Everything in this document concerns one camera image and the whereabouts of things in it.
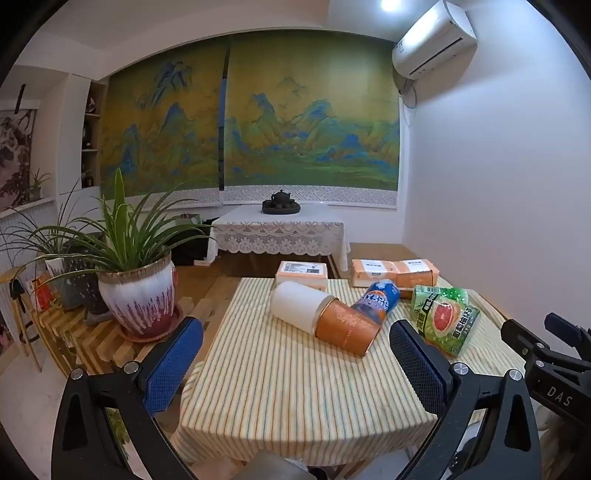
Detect small orange parcel box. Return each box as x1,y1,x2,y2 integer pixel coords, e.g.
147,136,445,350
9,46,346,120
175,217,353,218
275,260,330,293

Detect white air conditioner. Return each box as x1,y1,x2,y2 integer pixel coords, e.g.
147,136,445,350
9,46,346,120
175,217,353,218
392,0,479,79

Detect blue soda can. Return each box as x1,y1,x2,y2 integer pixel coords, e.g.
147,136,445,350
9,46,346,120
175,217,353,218
351,279,401,328

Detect wooden slatted bench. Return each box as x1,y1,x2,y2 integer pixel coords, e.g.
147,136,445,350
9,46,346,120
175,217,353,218
28,295,219,376

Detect red packet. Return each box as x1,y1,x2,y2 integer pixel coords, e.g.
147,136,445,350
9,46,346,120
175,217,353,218
34,274,59,311

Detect narrow landscape roller blind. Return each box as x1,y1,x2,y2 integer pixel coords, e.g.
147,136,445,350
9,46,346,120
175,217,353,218
99,43,230,207

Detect air conditioner hose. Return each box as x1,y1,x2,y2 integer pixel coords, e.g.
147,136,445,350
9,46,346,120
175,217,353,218
394,76,419,110

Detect wall shelf niche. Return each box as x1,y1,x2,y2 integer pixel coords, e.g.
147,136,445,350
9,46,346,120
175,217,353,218
80,78,110,190

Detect long orange parcel box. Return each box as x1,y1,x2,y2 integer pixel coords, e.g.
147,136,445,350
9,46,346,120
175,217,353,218
350,258,440,299

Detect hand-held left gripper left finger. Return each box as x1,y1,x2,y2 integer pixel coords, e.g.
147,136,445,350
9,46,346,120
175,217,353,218
51,316,204,480

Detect orange and white cup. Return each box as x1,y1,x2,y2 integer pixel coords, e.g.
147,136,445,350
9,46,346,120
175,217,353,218
270,280,387,356

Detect small potted plant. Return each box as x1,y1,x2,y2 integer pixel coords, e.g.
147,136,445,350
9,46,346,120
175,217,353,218
27,168,52,202

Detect hanging scroll painting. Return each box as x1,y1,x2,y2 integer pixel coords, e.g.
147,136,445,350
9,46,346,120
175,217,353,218
0,85,38,211

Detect white slatted cabinet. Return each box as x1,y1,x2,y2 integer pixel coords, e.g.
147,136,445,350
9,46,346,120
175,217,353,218
0,198,62,278

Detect green grapefruit drink pack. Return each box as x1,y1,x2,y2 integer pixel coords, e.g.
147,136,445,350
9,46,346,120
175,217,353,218
409,285,481,359

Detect plant in white purple pot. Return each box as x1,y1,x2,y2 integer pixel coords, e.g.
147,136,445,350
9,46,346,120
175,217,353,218
18,168,219,343

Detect plant in grey pot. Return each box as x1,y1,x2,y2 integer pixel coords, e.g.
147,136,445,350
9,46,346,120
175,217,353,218
0,179,105,315

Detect wide landscape roller blind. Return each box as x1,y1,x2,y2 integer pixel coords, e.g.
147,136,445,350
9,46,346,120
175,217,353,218
222,34,402,209

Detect white lace tablecloth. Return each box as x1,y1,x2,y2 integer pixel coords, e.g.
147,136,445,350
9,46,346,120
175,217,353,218
206,204,351,274

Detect striped tablecloth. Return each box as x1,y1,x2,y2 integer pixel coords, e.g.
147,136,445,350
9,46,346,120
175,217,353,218
172,275,528,468

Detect dark tea set tray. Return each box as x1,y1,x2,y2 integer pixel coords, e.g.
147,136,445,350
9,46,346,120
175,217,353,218
261,188,302,216

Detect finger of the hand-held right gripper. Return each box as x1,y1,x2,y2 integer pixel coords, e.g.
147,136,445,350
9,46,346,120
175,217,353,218
501,318,550,360
544,312,591,347

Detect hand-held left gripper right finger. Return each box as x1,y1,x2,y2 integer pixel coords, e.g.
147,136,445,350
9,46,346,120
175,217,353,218
389,318,543,480

